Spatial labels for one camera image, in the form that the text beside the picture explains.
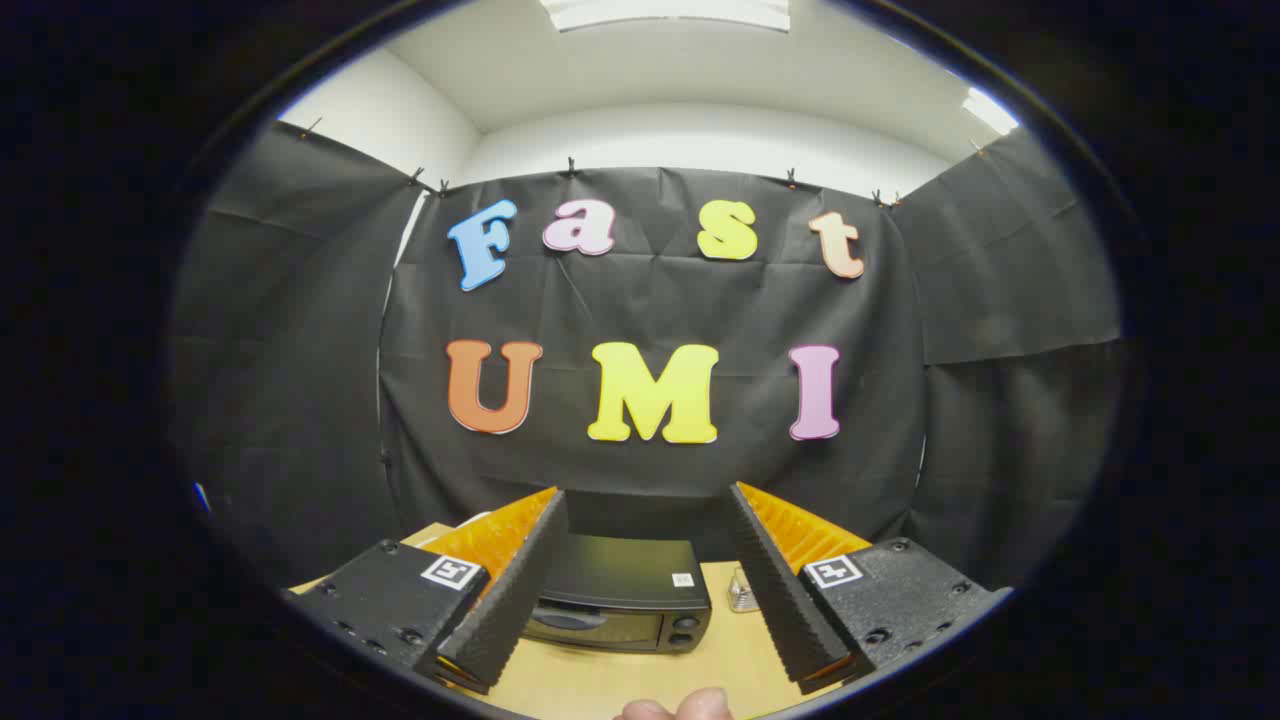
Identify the long ceiling light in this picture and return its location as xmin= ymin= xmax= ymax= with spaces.
xmin=540 ymin=0 xmax=791 ymax=33

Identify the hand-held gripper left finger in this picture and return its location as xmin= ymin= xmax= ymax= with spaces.
xmin=288 ymin=487 xmax=570 ymax=694

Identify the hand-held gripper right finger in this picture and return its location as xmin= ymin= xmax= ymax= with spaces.
xmin=727 ymin=482 xmax=1013 ymax=696

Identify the black toaster oven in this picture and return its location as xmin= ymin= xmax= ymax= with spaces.
xmin=520 ymin=533 xmax=713 ymax=656

